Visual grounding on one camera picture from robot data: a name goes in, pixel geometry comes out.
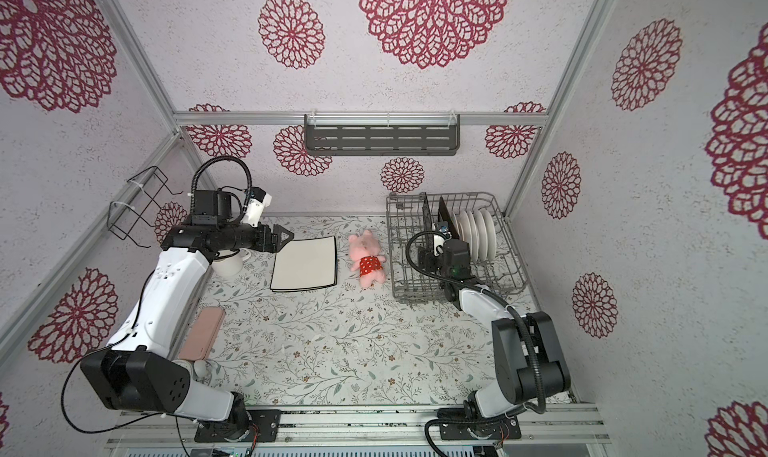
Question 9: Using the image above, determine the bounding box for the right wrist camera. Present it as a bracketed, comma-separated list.
[432, 221, 451, 256]

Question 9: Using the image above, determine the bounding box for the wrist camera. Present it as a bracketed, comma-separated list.
[241, 187, 272, 227]
[432, 221, 451, 256]

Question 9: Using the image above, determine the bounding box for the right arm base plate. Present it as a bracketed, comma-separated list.
[437, 408, 522, 441]

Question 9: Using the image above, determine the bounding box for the grey wire dish rack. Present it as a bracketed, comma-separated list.
[386, 192, 533, 306]

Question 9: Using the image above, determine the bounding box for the grey wall shelf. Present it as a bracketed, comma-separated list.
[304, 114, 461, 157]

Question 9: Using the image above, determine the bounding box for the white mug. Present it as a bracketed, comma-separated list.
[211, 249, 251, 279]

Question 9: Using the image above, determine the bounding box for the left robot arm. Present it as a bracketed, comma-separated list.
[79, 187, 293, 437]

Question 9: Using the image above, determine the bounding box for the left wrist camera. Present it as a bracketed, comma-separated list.
[241, 187, 272, 227]

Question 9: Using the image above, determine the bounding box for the aluminium mounting rail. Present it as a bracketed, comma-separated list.
[103, 403, 611, 455]

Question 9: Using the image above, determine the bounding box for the white square plate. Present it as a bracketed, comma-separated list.
[270, 282, 337, 293]
[270, 236, 338, 285]

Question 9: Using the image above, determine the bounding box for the pink plush pig toy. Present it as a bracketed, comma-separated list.
[348, 229, 386, 289]

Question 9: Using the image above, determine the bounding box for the black wire wall hook rack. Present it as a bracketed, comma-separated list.
[105, 165, 180, 249]

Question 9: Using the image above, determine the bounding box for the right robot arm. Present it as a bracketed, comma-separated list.
[406, 239, 571, 423]

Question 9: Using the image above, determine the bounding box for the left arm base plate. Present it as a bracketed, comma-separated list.
[194, 409, 282, 443]

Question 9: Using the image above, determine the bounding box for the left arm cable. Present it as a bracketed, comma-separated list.
[190, 155, 254, 218]

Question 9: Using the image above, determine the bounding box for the white alarm clock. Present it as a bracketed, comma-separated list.
[192, 360, 210, 382]

